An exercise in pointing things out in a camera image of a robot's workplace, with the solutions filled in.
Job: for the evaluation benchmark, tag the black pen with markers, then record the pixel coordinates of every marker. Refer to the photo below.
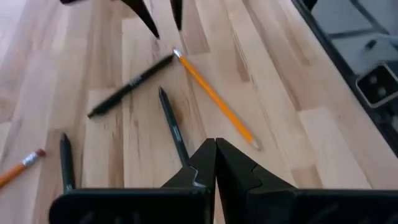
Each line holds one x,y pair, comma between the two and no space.
130,85
172,124
66,161

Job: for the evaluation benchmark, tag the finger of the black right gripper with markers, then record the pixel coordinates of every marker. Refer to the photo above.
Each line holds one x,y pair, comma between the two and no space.
141,12
177,11

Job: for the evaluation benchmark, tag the black aluminium table frame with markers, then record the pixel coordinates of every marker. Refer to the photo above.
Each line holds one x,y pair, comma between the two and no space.
318,31

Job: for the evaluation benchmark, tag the orange pencil with eraser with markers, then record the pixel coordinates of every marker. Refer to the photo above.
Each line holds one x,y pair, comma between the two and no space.
217,99
15,172

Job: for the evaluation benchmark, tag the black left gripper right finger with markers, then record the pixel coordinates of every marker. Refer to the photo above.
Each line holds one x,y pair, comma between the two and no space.
280,205

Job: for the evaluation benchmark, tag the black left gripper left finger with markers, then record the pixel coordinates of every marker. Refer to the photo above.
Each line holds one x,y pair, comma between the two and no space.
140,205

